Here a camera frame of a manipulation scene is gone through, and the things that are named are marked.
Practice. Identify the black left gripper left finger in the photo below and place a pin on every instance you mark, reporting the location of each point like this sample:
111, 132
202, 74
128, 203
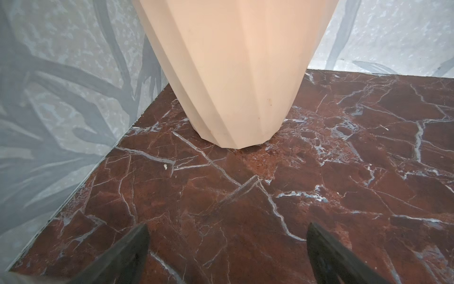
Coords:
123, 263

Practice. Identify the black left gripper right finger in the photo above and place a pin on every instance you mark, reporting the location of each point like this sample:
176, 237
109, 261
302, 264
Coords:
333, 263

